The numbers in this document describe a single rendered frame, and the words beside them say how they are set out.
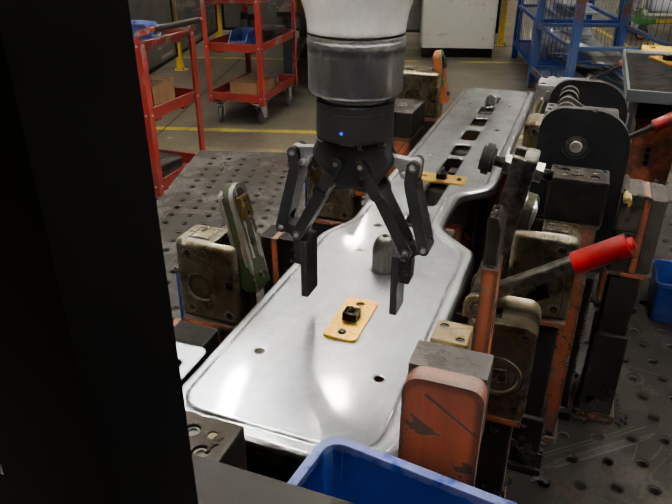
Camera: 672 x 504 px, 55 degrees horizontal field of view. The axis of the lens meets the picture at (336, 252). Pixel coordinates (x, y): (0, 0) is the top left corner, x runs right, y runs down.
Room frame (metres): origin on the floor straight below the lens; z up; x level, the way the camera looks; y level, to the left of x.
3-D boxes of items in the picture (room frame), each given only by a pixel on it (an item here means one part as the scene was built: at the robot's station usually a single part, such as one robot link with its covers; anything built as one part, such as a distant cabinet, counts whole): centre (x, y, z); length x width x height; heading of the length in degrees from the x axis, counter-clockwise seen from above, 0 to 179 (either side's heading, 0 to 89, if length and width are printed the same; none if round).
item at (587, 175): (0.75, -0.30, 0.91); 0.07 x 0.05 x 0.42; 69
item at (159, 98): (3.32, 1.11, 0.49); 0.81 x 0.47 x 0.97; 69
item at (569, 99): (0.88, -0.34, 0.94); 0.18 x 0.13 x 0.49; 159
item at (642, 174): (1.14, -0.58, 0.92); 0.10 x 0.08 x 0.45; 159
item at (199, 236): (0.73, 0.15, 0.87); 0.12 x 0.09 x 0.35; 69
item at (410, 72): (1.66, -0.22, 0.88); 0.15 x 0.11 x 0.36; 69
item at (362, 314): (0.61, -0.02, 1.01); 0.08 x 0.04 x 0.01; 159
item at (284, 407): (1.06, -0.18, 1.00); 1.38 x 0.22 x 0.02; 159
